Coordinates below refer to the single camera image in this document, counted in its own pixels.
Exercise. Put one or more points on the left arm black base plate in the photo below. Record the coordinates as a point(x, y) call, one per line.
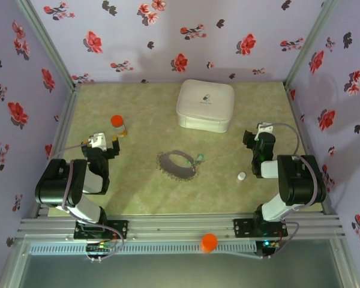
point(120, 229)

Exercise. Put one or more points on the aluminium mounting rail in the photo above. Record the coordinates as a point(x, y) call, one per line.
point(180, 223)

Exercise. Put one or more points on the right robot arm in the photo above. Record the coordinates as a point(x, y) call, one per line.
point(291, 186)

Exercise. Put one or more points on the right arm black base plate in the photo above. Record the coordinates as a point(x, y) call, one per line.
point(243, 228)

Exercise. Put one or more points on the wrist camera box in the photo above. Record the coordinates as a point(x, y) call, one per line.
point(97, 141)
point(264, 128)

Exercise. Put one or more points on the small white cap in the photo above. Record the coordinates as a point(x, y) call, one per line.
point(241, 176)

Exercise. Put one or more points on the white pill pouch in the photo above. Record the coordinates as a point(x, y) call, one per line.
point(205, 102)

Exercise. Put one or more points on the aluminium side rail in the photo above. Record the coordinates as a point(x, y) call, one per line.
point(297, 120)
point(66, 120)

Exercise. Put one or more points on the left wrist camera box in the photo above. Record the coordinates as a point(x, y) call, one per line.
point(97, 141)

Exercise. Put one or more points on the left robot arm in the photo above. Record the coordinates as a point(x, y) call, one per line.
point(48, 186)

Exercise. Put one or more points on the orange capped pill bottle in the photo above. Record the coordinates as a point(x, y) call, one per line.
point(117, 121)

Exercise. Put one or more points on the grey metal band keyring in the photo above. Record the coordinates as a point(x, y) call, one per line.
point(175, 168)

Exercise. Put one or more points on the aluminium corner post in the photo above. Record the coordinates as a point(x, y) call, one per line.
point(308, 45)
point(50, 45)

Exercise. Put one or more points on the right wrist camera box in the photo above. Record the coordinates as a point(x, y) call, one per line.
point(264, 128)

